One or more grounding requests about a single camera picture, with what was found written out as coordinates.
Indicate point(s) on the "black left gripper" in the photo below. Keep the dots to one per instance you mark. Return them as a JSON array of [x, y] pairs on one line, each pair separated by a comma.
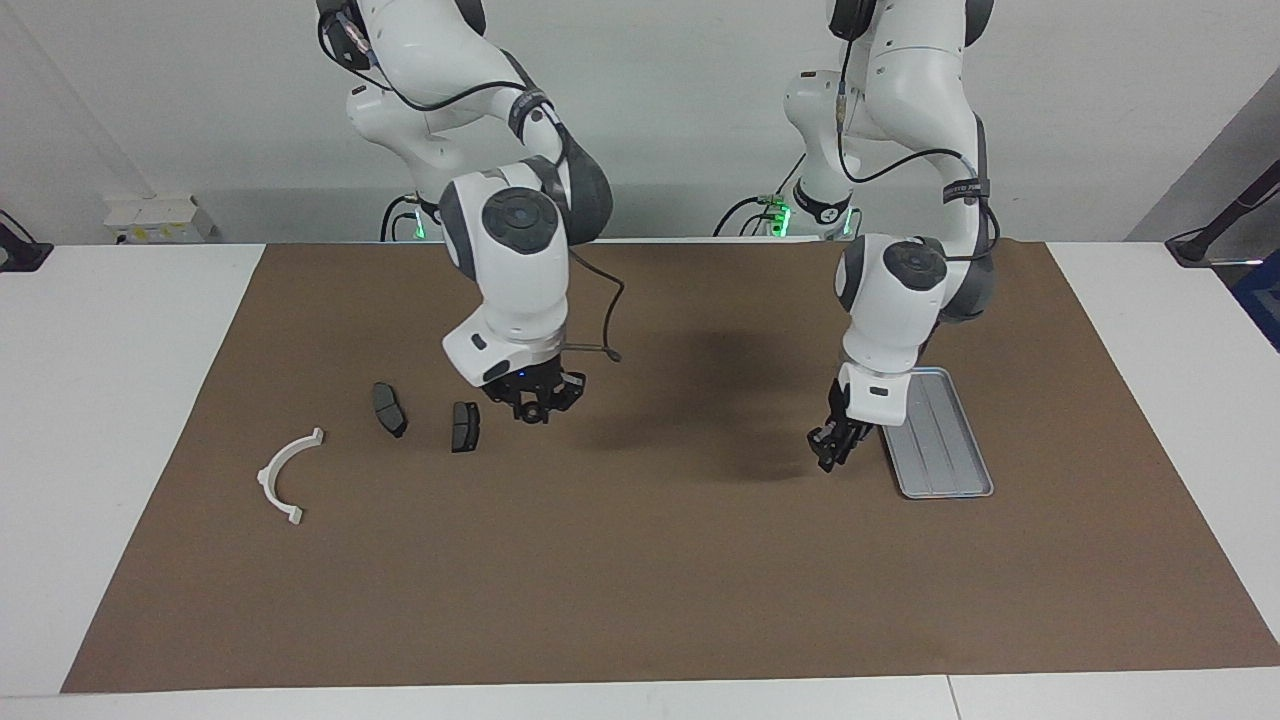
[[836, 410]]

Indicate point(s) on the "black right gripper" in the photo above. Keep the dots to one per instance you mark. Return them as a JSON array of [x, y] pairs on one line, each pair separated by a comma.
[[520, 380]]

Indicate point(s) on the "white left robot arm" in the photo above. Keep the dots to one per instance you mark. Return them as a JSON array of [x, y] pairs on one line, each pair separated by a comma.
[[900, 290]]

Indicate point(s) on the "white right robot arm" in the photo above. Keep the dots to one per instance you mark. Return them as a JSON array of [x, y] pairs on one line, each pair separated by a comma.
[[520, 280]]

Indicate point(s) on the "silver metal tray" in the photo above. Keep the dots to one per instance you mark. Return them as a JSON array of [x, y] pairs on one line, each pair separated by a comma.
[[940, 450]]

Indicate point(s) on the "dark grey rectangular brake pad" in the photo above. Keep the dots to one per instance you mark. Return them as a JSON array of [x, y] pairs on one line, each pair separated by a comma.
[[465, 428]]

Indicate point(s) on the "dark grey curved brake pad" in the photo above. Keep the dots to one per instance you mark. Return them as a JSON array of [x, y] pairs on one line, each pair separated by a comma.
[[388, 408]]

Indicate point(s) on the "brown table mat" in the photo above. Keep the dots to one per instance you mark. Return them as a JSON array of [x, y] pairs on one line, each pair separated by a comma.
[[650, 600]]

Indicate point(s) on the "black angled stand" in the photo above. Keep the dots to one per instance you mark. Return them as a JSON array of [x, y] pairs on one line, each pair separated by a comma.
[[1200, 245]]

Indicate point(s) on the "blue box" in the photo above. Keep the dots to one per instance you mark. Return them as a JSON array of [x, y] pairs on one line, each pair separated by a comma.
[[1262, 300]]

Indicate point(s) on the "black clamp stand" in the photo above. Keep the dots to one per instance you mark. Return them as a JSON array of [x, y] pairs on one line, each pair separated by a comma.
[[25, 255]]

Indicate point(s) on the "white curved plastic bracket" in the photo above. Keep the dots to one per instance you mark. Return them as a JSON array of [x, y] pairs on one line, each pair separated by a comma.
[[268, 478]]

